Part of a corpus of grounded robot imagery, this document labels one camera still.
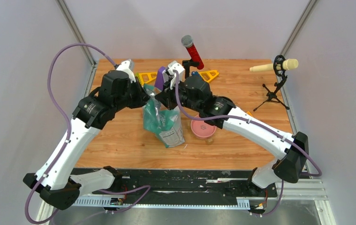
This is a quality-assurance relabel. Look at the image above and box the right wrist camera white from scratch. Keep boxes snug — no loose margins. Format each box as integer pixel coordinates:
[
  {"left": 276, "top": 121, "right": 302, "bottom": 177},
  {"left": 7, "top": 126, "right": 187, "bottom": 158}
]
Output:
[{"left": 162, "top": 60, "right": 185, "bottom": 82}]

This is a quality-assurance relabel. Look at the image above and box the black round-base mic stand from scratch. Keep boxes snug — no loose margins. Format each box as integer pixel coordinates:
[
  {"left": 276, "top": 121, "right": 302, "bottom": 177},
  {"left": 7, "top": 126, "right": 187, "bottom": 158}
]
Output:
[{"left": 182, "top": 59, "right": 200, "bottom": 78}]

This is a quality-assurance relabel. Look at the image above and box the red glitter microphone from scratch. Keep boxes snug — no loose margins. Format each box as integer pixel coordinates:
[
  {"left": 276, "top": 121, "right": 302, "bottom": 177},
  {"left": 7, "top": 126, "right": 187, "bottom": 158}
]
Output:
[{"left": 181, "top": 35, "right": 204, "bottom": 70}]

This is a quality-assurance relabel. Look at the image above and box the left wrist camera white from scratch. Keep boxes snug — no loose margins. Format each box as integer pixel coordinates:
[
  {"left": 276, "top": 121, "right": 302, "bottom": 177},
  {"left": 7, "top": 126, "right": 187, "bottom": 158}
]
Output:
[{"left": 114, "top": 59, "right": 136, "bottom": 83}]

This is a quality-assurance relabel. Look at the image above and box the small wooden block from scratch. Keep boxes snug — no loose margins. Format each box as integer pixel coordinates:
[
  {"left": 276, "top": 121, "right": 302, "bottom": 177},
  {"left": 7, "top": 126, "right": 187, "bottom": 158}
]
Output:
[{"left": 205, "top": 138, "right": 213, "bottom": 145}]

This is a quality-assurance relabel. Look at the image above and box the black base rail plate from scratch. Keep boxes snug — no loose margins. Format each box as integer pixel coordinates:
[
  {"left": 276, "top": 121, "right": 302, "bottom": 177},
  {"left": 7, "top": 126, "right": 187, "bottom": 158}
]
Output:
[{"left": 72, "top": 167, "right": 280, "bottom": 206}]

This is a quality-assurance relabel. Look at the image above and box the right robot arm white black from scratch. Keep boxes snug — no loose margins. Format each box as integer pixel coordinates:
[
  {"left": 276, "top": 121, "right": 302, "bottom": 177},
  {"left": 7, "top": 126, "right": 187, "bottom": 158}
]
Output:
[{"left": 155, "top": 76, "right": 309, "bottom": 196}]

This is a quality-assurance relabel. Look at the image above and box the cream microphone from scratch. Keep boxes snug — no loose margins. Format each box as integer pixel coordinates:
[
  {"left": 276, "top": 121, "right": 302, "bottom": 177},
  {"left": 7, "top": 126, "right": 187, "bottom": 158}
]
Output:
[{"left": 249, "top": 59, "right": 299, "bottom": 72}]

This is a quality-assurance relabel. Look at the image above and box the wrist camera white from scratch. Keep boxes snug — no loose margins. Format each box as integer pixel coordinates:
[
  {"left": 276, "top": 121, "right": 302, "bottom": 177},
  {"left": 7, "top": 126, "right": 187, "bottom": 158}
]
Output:
[
  {"left": 162, "top": 60, "right": 185, "bottom": 82},
  {"left": 114, "top": 59, "right": 136, "bottom": 83}
]

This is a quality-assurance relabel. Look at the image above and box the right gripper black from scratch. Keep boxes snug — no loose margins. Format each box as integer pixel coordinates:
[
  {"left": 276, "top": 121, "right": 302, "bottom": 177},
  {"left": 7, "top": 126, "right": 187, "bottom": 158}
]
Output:
[{"left": 156, "top": 76, "right": 202, "bottom": 113}]

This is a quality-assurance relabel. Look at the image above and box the green pet food bag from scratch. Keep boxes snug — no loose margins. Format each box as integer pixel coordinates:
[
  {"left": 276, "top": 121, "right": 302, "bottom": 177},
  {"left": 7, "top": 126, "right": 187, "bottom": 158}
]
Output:
[{"left": 142, "top": 84, "right": 185, "bottom": 148}]

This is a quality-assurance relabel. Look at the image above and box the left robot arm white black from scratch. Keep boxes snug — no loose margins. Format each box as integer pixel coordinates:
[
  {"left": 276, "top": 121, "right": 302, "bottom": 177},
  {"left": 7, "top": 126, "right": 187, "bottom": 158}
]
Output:
[{"left": 23, "top": 69, "right": 149, "bottom": 210}]

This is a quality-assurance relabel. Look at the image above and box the yellow orange toy triangle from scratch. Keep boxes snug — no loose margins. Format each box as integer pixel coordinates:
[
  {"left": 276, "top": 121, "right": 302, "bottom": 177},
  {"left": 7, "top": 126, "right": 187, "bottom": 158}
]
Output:
[{"left": 199, "top": 70, "right": 220, "bottom": 83}]

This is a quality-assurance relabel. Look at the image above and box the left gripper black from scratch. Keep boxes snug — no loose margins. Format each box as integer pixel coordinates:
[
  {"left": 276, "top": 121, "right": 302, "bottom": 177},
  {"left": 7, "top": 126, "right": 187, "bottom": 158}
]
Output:
[{"left": 113, "top": 76, "right": 151, "bottom": 112}]

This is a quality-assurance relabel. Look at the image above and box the purple metronome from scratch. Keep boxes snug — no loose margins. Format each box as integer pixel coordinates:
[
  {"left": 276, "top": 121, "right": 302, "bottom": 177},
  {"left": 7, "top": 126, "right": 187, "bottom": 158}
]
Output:
[{"left": 154, "top": 66, "right": 166, "bottom": 91}]

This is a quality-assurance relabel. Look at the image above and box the pink cat-ear pet bowl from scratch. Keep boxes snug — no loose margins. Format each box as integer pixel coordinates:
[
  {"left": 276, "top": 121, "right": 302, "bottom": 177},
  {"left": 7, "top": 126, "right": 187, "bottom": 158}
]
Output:
[{"left": 190, "top": 115, "right": 217, "bottom": 140}]

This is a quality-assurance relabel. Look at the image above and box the yellow green toy triangle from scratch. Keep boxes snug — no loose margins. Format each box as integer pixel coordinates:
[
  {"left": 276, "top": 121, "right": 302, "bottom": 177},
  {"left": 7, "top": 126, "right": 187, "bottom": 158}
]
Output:
[{"left": 135, "top": 72, "right": 157, "bottom": 86}]

